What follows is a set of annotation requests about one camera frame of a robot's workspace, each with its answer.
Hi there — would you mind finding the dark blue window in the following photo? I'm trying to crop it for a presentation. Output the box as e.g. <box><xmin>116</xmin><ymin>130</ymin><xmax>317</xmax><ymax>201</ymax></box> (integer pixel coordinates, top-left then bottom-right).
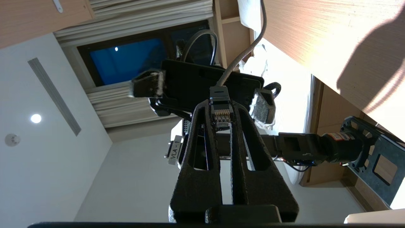
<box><xmin>78</xmin><ymin>21</ymin><xmax>219</xmax><ymax>87</ymax></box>

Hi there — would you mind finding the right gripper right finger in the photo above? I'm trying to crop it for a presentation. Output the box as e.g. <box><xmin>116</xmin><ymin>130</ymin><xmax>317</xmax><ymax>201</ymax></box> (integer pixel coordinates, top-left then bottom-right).
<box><xmin>230</xmin><ymin>102</ymin><xmax>300</xmax><ymax>223</ymax></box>

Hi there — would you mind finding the left braided black cable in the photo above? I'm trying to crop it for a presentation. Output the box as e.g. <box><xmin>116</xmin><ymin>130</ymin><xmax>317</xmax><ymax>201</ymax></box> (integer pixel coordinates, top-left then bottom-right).
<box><xmin>264</xmin><ymin>82</ymin><xmax>282</xmax><ymax>98</ymax></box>

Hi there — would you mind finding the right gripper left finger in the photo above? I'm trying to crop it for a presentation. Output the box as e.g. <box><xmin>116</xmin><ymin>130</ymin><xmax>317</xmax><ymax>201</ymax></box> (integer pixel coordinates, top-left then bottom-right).
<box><xmin>169</xmin><ymin>100</ymin><xmax>222</xmax><ymax>223</ymax></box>

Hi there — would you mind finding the wooden wardrobe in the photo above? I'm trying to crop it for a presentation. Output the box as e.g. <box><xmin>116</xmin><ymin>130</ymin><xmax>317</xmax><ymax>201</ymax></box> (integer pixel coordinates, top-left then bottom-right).
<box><xmin>0</xmin><ymin>0</ymin><xmax>95</xmax><ymax>49</ymax></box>

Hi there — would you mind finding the left smooth black camera cable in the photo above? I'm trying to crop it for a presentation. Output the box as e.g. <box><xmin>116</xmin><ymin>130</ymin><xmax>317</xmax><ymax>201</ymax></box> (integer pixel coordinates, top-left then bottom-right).
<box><xmin>182</xmin><ymin>30</ymin><xmax>219</xmax><ymax>66</ymax></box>

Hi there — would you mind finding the round smoke detector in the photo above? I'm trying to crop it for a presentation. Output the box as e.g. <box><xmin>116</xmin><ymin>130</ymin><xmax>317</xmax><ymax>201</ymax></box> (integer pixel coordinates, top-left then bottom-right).
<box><xmin>5</xmin><ymin>134</ymin><xmax>21</xmax><ymax>147</ymax></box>

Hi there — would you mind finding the cream pleated curtain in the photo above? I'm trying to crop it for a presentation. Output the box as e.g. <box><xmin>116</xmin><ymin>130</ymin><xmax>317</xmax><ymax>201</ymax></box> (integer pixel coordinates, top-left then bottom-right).
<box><xmin>54</xmin><ymin>0</ymin><xmax>216</xmax><ymax>48</ymax></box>
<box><xmin>85</xmin><ymin>81</ymin><xmax>181</xmax><ymax>129</ymax></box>

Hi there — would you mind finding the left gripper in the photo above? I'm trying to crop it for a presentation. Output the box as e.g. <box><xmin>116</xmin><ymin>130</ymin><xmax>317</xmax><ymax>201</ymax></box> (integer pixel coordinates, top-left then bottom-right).
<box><xmin>130</xmin><ymin>60</ymin><xmax>276</xmax><ymax>125</ymax></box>

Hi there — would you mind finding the black ethernet cable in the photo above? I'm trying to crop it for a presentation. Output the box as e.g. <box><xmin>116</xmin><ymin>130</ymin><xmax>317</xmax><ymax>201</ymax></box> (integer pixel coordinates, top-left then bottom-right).
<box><xmin>209</xmin><ymin>0</ymin><xmax>268</xmax><ymax>131</ymax></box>

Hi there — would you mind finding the long ceiling air vent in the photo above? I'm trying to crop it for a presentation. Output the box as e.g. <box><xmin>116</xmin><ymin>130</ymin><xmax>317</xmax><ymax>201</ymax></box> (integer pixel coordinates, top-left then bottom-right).
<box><xmin>28</xmin><ymin>58</ymin><xmax>82</xmax><ymax>136</ymax></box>

